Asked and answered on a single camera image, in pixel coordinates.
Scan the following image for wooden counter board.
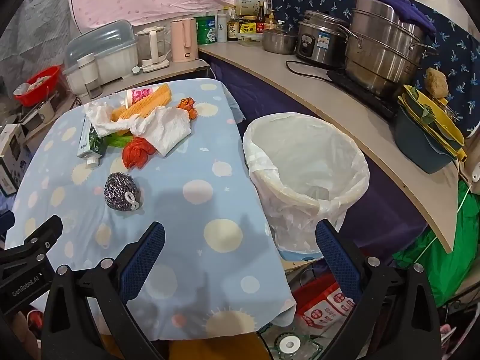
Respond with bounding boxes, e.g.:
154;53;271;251
198;41;460;254

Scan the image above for glass electric kettle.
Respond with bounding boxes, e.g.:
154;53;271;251
133;26;170;74

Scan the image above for green plastic wrapper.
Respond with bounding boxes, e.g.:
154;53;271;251
103;133;134;149

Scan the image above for large steel steamer pot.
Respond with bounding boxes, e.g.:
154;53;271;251
344;0;439;98

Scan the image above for clear plastic food container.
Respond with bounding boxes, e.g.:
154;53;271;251
238;33;263;47

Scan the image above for white slim bottle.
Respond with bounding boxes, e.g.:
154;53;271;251
217;11;229;43

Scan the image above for orange printed snack wrapper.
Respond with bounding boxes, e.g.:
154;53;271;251
176;97;198;121

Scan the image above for green plastic bag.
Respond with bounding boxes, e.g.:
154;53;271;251
392;180;480;308

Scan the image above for pink electric kettle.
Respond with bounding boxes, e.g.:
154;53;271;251
170;17;199;63

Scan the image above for steel wool scrubber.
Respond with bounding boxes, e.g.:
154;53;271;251
104;172;145;212

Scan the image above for orange wrapper with sponge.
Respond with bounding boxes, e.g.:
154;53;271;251
111;83;172;136

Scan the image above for mustard yellow cloth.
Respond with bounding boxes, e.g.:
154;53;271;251
101;330;271;360

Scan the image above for dark sauce bottle red cap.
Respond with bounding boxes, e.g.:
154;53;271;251
256;2;268;32

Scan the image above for yellow label jar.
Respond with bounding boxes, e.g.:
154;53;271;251
239;15;257;35

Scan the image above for clear glass container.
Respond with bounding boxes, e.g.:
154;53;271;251
259;322;327;360

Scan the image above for pink printed paper cup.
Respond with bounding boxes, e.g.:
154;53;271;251
124;87;162;109

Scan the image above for red printed package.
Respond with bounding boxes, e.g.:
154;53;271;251
292;274;357;331

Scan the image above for stacked yellow green bowls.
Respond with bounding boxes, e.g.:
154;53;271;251
397;84;467;160

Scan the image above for crumpled white paper towel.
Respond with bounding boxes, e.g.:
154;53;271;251
129;106;193;157
84;102;130;138

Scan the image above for green tin can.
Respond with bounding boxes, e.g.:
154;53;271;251
196;14;219;45

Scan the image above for brown sponge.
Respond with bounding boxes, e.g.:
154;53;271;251
424;67;449;99

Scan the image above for dark purple curtain cloth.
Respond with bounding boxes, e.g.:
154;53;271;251
210;56;428;259

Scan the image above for blue dotted tablecloth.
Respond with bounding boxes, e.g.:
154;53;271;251
4;78;298;342

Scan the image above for black induction cooker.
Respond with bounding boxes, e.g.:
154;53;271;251
326;68;400;121

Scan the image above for white plastic bin liner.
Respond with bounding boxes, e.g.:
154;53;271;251
243;112;370;253

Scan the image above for blue plastic basin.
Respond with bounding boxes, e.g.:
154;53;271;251
393;105;464;175

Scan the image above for grey patterned sheet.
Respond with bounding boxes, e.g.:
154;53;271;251
0;0;81;87

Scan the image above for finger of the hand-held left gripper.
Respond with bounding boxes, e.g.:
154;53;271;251
0;214;64;268

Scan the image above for small steel pot with lid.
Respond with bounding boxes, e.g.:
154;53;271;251
262;20;299;55

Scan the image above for red plastic bag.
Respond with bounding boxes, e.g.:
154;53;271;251
122;137;156;169

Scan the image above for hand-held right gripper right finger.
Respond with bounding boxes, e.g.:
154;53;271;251
315;219;451;360

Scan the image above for white dish box with lid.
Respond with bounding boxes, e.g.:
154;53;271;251
64;20;139;94

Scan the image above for round plastic waste bin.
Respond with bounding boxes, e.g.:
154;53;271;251
249;120;368;262

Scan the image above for red plastic basin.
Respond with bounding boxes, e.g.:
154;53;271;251
14;65;62;107

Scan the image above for steel rice cooker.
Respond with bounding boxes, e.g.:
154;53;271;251
295;9;351;70

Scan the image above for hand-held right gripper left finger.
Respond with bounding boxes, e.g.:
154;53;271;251
42;221;177;360

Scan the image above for white black cardboard box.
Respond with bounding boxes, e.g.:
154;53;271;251
0;124;32;196

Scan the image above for black power cable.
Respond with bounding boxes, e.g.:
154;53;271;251
286;60;340;82

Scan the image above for green white toothpaste tube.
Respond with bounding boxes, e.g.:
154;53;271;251
77;115;106;167

